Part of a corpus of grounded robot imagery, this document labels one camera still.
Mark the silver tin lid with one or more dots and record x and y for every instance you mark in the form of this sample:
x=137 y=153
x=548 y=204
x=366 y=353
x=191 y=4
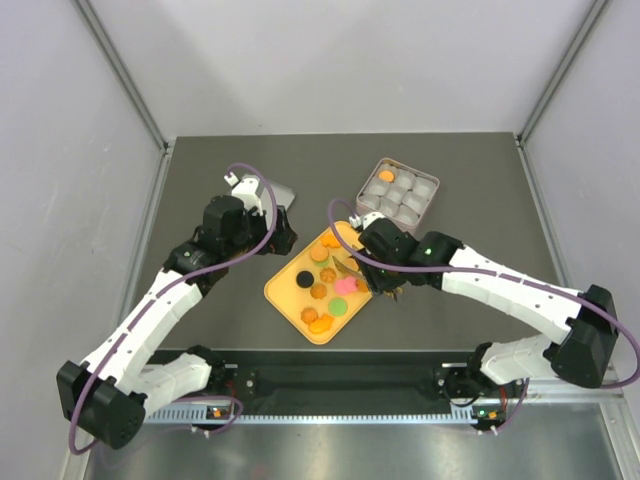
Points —
x=284 y=196

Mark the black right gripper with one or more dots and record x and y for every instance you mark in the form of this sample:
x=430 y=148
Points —
x=379 y=284

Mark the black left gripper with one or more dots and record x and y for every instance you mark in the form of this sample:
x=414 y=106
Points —
x=281 y=238

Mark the tan swirl cookie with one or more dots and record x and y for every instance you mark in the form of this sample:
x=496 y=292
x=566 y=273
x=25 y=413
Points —
x=309 y=315
x=318 y=291

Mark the pink cookie tin box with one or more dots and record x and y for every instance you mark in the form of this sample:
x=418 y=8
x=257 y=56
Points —
x=405 y=201

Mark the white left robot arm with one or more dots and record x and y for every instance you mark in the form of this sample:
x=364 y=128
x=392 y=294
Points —
x=113 y=391

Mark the aluminium frame post left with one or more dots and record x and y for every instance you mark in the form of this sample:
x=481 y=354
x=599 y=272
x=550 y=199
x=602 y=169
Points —
x=91 y=19

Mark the orange fish cookie lower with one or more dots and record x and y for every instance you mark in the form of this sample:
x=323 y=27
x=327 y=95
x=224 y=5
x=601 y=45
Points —
x=321 y=324

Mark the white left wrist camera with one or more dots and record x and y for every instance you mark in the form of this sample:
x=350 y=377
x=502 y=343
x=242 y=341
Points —
x=248 y=190

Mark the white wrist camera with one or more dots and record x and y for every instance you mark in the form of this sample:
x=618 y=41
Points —
x=361 y=222
x=248 y=190

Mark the tan swirl cookie middle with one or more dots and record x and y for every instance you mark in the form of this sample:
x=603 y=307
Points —
x=318 y=291

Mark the black sandwich cookie left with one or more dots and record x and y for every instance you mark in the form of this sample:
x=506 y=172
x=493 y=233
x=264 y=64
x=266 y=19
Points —
x=305 y=279

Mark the tan swirl cookie lower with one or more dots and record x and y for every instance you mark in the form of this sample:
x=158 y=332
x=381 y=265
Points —
x=309 y=315

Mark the metal serving tongs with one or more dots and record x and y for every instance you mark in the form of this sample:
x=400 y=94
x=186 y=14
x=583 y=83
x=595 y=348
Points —
x=346 y=269

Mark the orange fish cookie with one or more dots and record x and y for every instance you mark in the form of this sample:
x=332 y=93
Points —
x=321 y=324
x=330 y=241

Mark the aluminium frame post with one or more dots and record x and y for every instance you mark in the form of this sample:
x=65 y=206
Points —
x=578 y=40
x=91 y=19

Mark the pink sandwich cookie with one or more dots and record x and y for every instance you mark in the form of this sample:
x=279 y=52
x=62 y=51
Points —
x=338 y=287
x=350 y=285

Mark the round tan dotted biscuit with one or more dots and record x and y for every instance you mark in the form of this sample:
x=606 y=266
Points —
x=386 y=176

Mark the orange fish cookie upper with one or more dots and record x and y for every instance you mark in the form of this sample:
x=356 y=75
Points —
x=330 y=241

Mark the tan flower cookie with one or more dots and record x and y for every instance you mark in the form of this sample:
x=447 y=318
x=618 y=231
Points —
x=328 y=275

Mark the yellow plastic tray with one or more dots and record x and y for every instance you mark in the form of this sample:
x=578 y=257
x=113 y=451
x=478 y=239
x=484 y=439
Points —
x=289 y=299

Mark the aluminium frame post right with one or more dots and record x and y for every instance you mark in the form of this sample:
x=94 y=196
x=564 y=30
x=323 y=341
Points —
x=578 y=40

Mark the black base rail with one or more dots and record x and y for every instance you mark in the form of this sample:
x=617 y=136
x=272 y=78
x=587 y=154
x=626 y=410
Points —
x=331 y=382

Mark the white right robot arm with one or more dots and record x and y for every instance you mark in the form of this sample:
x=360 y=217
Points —
x=574 y=340

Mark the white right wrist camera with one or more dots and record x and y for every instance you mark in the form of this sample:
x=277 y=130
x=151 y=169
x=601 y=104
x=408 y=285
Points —
x=361 y=222

